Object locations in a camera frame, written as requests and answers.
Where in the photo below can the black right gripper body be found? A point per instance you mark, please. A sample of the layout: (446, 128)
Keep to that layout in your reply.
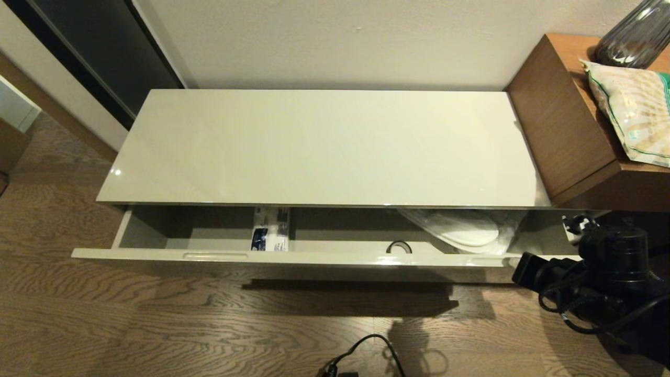
(536, 271)

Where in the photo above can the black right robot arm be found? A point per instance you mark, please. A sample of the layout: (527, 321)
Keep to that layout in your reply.
(612, 256)

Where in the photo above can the black tape roll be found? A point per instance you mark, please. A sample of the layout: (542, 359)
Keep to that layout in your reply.
(399, 244)

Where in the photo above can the brown wooden side table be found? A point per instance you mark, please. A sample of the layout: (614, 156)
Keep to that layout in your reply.
(560, 125)

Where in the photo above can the green-trimmed snack bag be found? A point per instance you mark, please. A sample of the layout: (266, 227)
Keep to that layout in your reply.
(633, 110)

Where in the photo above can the black power plug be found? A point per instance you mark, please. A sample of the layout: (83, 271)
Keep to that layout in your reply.
(340, 374)

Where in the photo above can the dark ribbed glass vase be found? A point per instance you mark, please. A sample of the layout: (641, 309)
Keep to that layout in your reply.
(633, 36)

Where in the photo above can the white tissue packet blue print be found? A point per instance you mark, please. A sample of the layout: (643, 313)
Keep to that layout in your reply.
(269, 235)

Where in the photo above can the dark glass sliding door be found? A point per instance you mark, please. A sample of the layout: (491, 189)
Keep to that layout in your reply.
(104, 42)

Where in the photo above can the white box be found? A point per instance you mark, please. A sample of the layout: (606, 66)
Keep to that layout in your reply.
(15, 107)

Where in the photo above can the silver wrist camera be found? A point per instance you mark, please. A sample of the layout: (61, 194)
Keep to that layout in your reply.
(576, 230)

